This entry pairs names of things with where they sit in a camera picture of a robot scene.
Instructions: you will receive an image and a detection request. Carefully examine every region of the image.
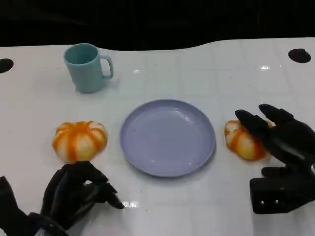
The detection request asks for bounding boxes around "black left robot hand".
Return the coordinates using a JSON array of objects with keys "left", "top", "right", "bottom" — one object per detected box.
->
[{"left": 40, "top": 161, "right": 126, "bottom": 232}]

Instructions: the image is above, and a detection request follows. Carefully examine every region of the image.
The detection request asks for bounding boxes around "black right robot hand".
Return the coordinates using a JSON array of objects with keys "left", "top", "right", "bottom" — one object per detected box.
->
[{"left": 234, "top": 103, "right": 315, "bottom": 215}]

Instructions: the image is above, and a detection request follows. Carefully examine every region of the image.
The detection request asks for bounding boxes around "orange and white toy bread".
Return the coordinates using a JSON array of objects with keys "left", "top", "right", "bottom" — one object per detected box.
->
[
  {"left": 52, "top": 120, "right": 108, "bottom": 163},
  {"left": 224, "top": 119, "right": 276, "bottom": 162}
]

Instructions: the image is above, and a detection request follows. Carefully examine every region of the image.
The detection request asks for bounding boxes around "lilac plate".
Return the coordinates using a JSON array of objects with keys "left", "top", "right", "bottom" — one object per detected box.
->
[{"left": 120, "top": 99, "right": 217, "bottom": 178}]

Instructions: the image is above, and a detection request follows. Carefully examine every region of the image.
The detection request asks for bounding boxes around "pale green mug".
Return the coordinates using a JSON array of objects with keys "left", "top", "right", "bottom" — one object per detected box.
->
[{"left": 63, "top": 43, "right": 114, "bottom": 94}]

